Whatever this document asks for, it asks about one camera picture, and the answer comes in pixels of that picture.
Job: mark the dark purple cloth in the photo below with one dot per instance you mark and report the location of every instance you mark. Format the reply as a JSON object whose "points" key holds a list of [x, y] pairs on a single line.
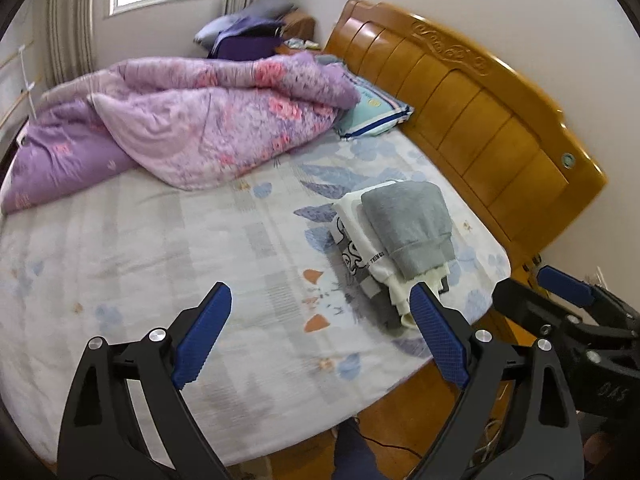
{"points": [[245, 46]]}

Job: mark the purple floral quilt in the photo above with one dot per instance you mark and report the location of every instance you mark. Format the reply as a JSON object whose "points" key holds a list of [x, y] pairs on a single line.
{"points": [[200, 120]]}

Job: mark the wooden bed headboard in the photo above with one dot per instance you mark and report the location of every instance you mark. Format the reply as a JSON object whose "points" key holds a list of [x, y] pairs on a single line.
{"points": [[475, 110]]}

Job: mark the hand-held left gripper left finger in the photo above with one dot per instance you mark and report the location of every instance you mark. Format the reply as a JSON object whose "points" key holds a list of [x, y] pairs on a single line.
{"points": [[200, 340]]}

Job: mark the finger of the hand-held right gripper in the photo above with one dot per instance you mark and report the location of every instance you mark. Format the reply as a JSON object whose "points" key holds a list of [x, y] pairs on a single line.
{"points": [[530, 305], [565, 282]]}

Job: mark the round teal sticker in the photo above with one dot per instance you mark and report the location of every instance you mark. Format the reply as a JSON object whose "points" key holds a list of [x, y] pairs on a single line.
{"points": [[567, 160]]}

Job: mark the teal pillow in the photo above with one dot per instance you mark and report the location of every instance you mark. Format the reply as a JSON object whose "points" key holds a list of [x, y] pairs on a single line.
{"points": [[372, 110]]}

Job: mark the wooden nightstand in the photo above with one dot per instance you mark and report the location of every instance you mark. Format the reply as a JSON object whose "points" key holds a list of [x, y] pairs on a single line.
{"points": [[300, 27]]}

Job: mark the pile of purple pillows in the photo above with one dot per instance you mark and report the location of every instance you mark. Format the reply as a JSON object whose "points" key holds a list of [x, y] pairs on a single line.
{"points": [[235, 22]]}

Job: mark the grey hoodie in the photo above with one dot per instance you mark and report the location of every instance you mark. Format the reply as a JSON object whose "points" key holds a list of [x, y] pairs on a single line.
{"points": [[405, 220]]}

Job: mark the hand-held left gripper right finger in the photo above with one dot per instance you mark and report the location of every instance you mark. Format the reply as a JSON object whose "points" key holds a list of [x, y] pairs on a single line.
{"points": [[440, 335]]}

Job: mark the white printed garment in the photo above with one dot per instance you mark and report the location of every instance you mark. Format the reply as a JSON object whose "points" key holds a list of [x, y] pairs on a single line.
{"points": [[357, 255]]}

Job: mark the person's leg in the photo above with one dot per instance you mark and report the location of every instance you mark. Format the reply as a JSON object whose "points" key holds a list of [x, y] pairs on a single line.
{"points": [[352, 452]]}

